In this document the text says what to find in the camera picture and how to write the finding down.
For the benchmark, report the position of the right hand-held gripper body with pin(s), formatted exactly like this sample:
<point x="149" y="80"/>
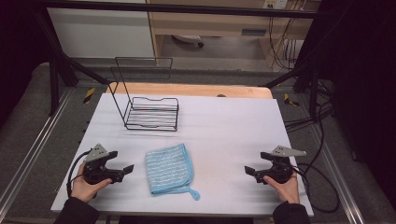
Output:
<point x="281" y="171"/>

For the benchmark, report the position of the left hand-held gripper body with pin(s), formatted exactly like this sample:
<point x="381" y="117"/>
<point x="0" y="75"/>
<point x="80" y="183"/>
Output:
<point x="93" y="172"/>

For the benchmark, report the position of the blue striped towel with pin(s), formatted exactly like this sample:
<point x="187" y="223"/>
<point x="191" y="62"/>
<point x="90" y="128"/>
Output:
<point x="168" y="169"/>

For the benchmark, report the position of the person's left hand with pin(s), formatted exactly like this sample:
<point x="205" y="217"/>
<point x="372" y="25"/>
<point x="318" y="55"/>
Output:
<point x="81" y="189"/>

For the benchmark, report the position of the person's right hand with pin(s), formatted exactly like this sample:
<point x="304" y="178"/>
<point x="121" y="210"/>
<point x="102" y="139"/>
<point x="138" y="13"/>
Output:
<point x="288" y="191"/>

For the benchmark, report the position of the white board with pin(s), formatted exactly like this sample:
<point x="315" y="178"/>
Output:
<point x="224" y="130"/>

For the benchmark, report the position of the wooden table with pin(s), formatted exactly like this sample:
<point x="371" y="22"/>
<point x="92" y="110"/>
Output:
<point x="193" y="90"/>

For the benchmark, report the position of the white cabinet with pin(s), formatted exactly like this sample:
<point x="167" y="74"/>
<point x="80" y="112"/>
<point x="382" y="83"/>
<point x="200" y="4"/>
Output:
<point x="99" y="34"/>

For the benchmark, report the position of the black curtain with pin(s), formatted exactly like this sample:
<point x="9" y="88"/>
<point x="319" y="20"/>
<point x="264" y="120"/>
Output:
<point x="361" y="77"/>
<point x="15" y="46"/>

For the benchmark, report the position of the chair base with caster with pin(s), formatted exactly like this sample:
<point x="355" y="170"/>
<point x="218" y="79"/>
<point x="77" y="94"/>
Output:
<point x="190" y="39"/>

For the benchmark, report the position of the light wooden desk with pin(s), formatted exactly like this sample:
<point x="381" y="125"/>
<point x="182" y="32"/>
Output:
<point x="211" y="25"/>

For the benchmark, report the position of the white power outlet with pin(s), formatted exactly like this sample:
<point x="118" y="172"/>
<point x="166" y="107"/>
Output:
<point x="275" y="3"/>

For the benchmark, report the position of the aluminium rail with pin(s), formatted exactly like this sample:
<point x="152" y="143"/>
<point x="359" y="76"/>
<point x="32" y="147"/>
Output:
<point x="339" y="174"/>
<point x="31" y="146"/>

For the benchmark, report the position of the black frame strut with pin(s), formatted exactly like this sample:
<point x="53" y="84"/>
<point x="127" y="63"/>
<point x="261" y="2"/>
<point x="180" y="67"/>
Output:
<point x="311" y="77"/>
<point x="62" y="62"/>

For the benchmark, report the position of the black horizontal frame bar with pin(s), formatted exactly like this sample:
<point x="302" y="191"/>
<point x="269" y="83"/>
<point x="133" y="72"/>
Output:
<point x="186" y="9"/>

